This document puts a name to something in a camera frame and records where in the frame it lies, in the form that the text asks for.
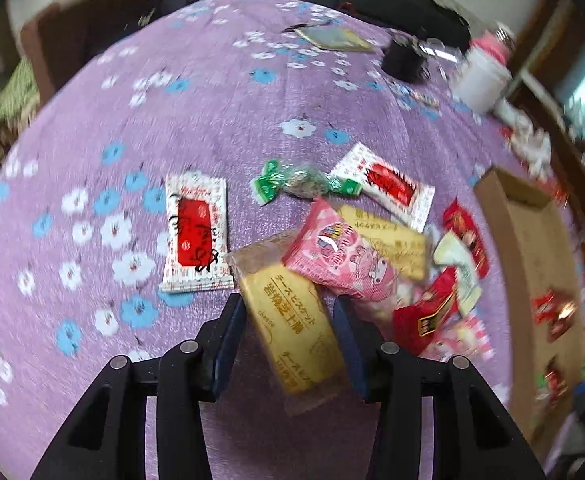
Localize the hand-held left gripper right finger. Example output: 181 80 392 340
333 295 546 480

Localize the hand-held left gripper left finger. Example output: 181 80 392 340
30 292 248 480

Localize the yellow biscuit packet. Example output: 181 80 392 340
337 204 429 282
224 227 347 417

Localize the cardboard box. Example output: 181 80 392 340
473 165 585 442

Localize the red packet with black label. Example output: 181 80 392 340
393 266 462 357

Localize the pink cartoon snack packet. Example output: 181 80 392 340
281 198 416 313

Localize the pale pink snack packet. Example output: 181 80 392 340
421 314 497 362

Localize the white and red snack packet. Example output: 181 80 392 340
159 171 235 294
329 142 436 234

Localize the cream snack packet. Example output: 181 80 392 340
431 231 483 317

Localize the green wrapped candy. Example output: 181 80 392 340
251 158 363 206

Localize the purple floral tablecloth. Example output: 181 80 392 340
0 0 585 480

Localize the small white sachet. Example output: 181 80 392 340
401 86 442 112

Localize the crumpled white tissue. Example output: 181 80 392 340
494 99 554 182

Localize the black cup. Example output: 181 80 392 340
381 34 429 84

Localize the white canister with pink lid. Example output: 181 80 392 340
451 35 514 116

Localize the yellow-green notebook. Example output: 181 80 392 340
294 26 376 53

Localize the wooden chair with green cushion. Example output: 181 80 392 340
0 56 42 177

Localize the pink thermos bottle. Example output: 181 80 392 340
490 21 519 56

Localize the brown armchair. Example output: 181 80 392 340
19 0 164 107

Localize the white cable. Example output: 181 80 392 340
417 36 462 62

